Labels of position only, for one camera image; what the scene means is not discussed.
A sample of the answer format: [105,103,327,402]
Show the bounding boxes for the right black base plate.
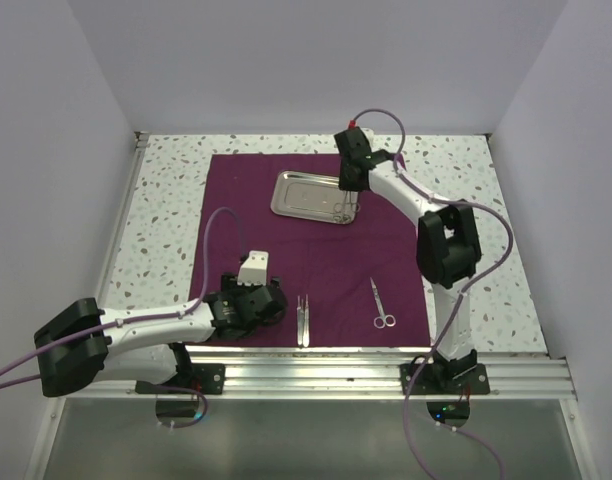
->
[410,363,491,396]

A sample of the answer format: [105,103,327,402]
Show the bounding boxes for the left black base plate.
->
[135,363,226,395]

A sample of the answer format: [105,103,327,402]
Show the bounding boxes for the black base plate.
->
[410,363,491,396]
[135,363,226,395]

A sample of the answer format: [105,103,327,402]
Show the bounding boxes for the aluminium front rail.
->
[49,353,577,400]

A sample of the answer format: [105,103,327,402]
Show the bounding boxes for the steel ring-handled scissors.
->
[370,278,396,329]

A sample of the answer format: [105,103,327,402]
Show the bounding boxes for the purple cloth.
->
[189,154,430,347]

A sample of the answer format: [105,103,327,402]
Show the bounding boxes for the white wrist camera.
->
[237,250,269,286]
[362,128,375,144]

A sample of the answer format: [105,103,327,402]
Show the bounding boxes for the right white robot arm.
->
[334,126,482,393]

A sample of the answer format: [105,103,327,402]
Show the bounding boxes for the steel scalpel handle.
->
[297,295,305,348]
[302,294,310,348]

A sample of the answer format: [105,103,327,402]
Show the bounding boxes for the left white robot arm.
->
[34,273,288,398]

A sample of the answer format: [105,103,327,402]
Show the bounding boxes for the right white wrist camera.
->
[362,128,375,144]

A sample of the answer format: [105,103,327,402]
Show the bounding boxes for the aluminium rail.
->
[49,353,577,400]
[77,130,149,357]

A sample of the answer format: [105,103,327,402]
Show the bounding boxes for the steel instrument tray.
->
[270,171,359,225]

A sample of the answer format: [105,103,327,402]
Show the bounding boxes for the aluminium left side rail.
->
[77,130,149,357]

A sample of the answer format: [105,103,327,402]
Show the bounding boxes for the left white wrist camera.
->
[237,250,269,286]

